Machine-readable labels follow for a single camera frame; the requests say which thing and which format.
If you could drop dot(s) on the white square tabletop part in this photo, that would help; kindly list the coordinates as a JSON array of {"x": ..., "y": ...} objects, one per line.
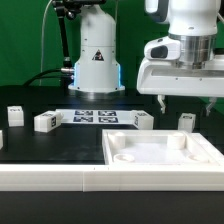
[{"x": 158, "y": 147}]

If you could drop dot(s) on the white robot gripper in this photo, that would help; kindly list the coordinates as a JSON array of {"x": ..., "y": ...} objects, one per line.
[{"x": 162, "y": 78}]

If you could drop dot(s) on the sheet with black markers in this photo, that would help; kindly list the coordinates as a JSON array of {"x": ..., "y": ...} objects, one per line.
[{"x": 79, "y": 116}]

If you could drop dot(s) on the white fence wall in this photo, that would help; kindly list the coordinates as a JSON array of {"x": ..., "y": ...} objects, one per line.
[{"x": 118, "y": 177}]

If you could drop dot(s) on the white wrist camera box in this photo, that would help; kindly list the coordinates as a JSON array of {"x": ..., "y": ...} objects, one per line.
[{"x": 163, "y": 49}]

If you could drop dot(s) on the black camera stand pole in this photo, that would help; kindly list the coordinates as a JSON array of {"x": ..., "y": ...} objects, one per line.
[{"x": 65, "y": 9}]

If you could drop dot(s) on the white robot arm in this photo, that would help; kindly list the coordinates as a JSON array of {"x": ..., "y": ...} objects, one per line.
[{"x": 183, "y": 63}]

